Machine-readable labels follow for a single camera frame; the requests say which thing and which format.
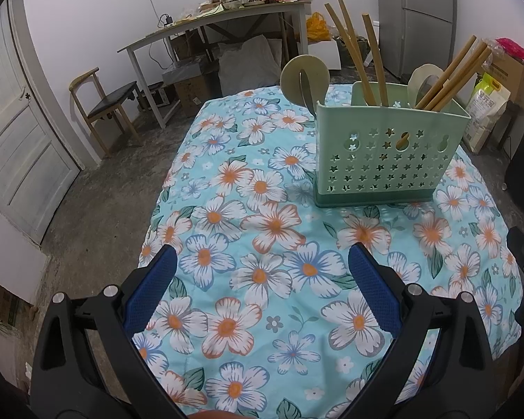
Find white foam box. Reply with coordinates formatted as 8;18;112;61
308;39;343;71

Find floral blue blanket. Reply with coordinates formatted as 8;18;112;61
133;85;524;419

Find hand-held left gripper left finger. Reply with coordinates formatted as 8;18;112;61
28;244;188;419

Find white rice sack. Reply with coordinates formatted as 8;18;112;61
465;73;511;154

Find grey cloth sack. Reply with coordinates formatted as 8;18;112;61
218;35;284;97

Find brown cardboard box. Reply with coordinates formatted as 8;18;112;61
162;54;221;116
485;50;524;110
0;271;38;330

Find grey refrigerator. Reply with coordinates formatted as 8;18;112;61
374;0;458;77

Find pink plastic bag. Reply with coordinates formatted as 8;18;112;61
495;37;524;79

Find wooden chair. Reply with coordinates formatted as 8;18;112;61
69;67;143;155

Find green perforated utensil holder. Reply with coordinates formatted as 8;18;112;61
313;81;471;209

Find white panelled door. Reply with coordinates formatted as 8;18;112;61
0;0;81;245

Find dark green bucket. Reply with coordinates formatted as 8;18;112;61
336;37;376;71

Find yellow plastic bag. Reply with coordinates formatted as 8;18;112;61
306;12;333;42

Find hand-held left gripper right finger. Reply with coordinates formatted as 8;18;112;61
338;242;507;419

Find beige rice paddle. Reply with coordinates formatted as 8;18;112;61
408;64;445;109
280;54;331;116

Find cluttered white-legged table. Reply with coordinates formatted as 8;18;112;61
117;0;312;129

